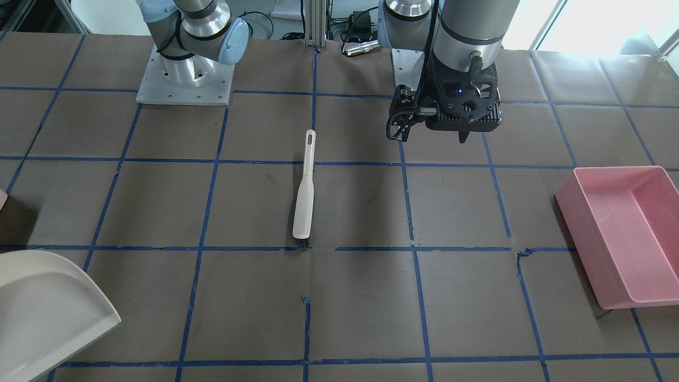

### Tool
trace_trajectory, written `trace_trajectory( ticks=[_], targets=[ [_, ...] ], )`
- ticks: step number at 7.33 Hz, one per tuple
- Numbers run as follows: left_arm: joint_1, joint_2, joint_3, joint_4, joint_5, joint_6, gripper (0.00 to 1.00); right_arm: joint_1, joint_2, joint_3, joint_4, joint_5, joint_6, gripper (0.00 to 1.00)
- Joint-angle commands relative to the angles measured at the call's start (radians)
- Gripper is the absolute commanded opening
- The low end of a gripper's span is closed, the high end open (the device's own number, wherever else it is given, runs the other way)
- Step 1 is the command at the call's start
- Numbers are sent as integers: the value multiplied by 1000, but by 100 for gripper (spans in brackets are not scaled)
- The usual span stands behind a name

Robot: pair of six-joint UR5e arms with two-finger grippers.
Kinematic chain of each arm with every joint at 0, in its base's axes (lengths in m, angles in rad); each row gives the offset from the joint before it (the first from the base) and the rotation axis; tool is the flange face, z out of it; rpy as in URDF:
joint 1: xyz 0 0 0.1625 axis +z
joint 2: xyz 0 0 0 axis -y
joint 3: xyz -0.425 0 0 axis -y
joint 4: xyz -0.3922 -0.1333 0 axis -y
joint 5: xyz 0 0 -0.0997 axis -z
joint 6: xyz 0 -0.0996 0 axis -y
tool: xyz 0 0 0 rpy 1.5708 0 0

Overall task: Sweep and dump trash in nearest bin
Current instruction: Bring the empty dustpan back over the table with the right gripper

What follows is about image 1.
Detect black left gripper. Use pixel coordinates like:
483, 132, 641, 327
389, 53, 503, 144

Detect cream brush black bristles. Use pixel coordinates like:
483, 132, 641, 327
292, 129, 316, 249

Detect cream plastic dustpan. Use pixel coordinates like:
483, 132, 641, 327
1, 250, 121, 381

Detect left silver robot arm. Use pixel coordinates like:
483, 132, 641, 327
378, 1, 519, 143

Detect pink plastic bin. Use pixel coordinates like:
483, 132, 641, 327
555, 166, 678, 310

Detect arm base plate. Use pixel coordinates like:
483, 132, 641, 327
136, 46, 234, 107
392, 48, 424, 90

